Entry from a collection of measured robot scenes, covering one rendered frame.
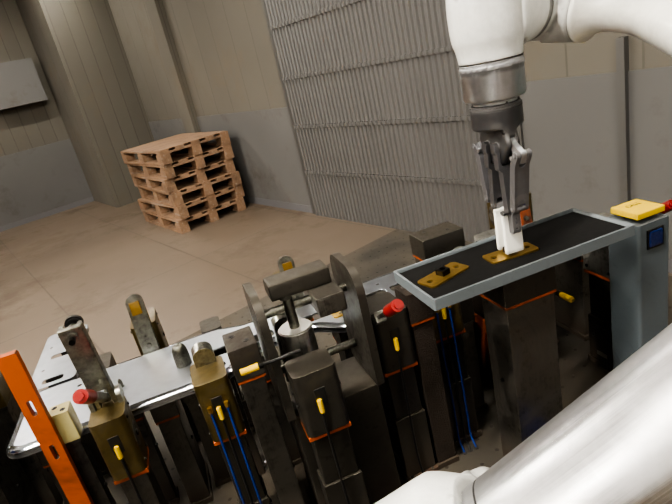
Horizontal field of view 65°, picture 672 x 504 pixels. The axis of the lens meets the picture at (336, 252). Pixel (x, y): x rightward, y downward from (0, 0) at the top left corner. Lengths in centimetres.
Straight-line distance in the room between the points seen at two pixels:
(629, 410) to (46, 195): 987
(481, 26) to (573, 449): 56
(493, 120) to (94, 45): 831
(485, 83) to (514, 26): 8
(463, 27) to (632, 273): 54
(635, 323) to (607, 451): 77
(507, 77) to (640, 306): 51
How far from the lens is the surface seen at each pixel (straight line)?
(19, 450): 113
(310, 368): 85
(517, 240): 89
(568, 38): 90
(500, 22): 78
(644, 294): 110
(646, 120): 323
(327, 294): 88
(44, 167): 1002
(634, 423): 37
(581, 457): 38
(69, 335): 93
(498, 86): 79
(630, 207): 107
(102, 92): 885
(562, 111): 342
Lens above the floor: 152
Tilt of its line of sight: 20 degrees down
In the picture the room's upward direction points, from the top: 13 degrees counter-clockwise
